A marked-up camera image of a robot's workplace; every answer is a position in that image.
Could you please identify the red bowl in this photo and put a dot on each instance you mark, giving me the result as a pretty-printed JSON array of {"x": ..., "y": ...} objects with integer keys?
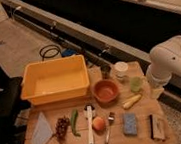
[{"x": 105, "y": 91}]

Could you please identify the light blue towel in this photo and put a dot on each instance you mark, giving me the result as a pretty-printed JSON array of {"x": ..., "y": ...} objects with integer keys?
[{"x": 42, "y": 131}]

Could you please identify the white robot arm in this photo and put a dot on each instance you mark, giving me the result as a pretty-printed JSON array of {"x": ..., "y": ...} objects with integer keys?
[{"x": 165, "y": 61}]

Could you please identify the dark glass cup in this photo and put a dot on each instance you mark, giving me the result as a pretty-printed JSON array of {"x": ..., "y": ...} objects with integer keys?
[{"x": 105, "y": 71}]

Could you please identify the blue object on floor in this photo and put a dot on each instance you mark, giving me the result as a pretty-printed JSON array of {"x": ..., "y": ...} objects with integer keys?
[{"x": 68, "y": 52}]

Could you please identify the white lidded jar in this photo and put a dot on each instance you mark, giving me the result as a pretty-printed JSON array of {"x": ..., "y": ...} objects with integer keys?
[{"x": 120, "y": 69}]

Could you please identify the green chili pepper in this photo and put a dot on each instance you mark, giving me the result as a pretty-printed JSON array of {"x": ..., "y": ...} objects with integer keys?
[{"x": 73, "y": 121}]

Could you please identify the green plastic cup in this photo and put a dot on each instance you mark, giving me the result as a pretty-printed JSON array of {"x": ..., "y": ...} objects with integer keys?
[{"x": 135, "y": 84}]

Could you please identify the metal fork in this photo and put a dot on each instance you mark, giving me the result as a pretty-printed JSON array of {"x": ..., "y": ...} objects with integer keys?
[{"x": 111, "y": 119}]

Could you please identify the yellow plastic tub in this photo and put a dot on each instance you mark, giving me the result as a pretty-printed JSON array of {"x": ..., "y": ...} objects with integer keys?
[{"x": 55, "y": 80}]

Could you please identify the wooden cutting board table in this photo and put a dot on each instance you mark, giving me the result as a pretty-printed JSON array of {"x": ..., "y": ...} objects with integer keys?
[{"x": 142, "y": 110}]

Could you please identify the bunch of dark grapes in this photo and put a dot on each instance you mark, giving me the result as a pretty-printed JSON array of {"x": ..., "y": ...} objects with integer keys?
[{"x": 61, "y": 128}]

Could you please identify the blue sponge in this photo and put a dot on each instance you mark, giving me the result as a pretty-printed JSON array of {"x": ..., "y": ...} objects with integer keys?
[{"x": 130, "y": 125}]

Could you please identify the black chair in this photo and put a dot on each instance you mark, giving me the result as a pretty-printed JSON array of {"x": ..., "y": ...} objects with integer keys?
[{"x": 11, "y": 105}]

